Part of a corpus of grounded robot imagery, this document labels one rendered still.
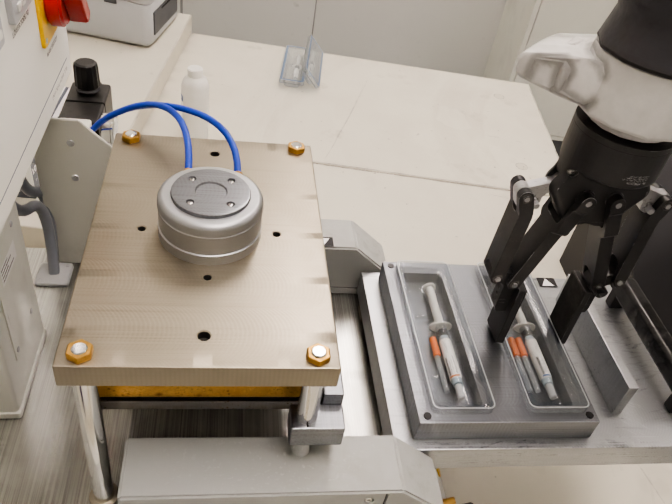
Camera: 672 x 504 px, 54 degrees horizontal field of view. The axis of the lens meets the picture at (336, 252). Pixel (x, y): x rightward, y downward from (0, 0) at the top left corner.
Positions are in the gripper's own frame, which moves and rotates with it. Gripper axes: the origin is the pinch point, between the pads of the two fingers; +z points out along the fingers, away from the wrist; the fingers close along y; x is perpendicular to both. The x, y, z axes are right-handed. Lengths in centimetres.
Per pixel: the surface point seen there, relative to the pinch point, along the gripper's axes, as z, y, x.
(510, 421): 3.6, -4.5, -9.8
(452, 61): 83, 71, 241
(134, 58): 23, -50, 93
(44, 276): 9, -48, 12
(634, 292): 2.2, 13.7, 5.1
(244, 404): 0.4, -27.2, -10.4
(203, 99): 18, -34, 69
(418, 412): 3.6, -12.5, -8.9
